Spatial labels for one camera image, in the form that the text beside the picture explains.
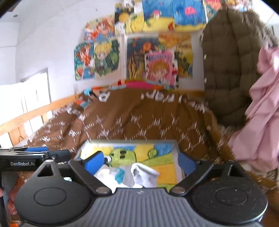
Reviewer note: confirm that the olive quilted down jacket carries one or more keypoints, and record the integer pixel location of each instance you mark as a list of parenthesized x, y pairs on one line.
[(231, 42)]

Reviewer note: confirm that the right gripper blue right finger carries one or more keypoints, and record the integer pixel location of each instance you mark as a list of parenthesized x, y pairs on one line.
[(195, 171)]

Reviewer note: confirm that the pink crumpled cloth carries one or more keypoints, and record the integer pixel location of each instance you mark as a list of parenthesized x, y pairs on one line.
[(257, 142)]

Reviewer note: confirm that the wooden bed rail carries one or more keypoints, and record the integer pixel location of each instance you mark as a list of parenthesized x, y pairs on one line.
[(15, 127)]

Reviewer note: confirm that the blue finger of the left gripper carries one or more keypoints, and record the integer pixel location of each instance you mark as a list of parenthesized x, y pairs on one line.
[(36, 149)]

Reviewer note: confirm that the blond boy green drawing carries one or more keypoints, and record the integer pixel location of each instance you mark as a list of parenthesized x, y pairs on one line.
[(107, 58)]

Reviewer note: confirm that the top left anime girl drawing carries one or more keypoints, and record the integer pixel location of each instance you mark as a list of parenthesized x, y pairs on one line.
[(99, 29)]

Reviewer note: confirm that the person left hand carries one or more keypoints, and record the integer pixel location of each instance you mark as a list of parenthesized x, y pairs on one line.
[(11, 183)]

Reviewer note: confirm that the grey white cloth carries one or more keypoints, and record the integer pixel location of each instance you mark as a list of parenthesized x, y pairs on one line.
[(144, 176)]

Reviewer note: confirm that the blue jellyfish drawing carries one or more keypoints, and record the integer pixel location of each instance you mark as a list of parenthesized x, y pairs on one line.
[(189, 15)]

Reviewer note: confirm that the orange haired girl drawing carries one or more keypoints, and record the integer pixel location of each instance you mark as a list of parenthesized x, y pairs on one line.
[(84, 61)]

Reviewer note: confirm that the dark orange fish drawing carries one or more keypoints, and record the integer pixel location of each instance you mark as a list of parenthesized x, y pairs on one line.
[(137, 47)]

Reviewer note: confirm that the blue yellow island drawing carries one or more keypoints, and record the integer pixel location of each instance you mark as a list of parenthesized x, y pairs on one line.
[(158, 15)]

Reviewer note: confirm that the brown PF patterned blanket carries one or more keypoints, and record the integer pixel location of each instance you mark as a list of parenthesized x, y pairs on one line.
[(135, 114)]

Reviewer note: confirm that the metal tray with frog drawing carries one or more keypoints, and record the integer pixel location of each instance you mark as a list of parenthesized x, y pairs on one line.
[(161, 155)]

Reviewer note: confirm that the pink anime girl drawing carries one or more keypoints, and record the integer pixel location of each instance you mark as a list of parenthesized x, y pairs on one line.
[(161, 67)]

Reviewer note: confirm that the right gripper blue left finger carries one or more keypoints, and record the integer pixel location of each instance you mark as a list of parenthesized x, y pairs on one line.
[(84, 171)]

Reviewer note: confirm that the red haired face drawing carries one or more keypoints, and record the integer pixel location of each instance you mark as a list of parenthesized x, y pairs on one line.
[(212, 7)]

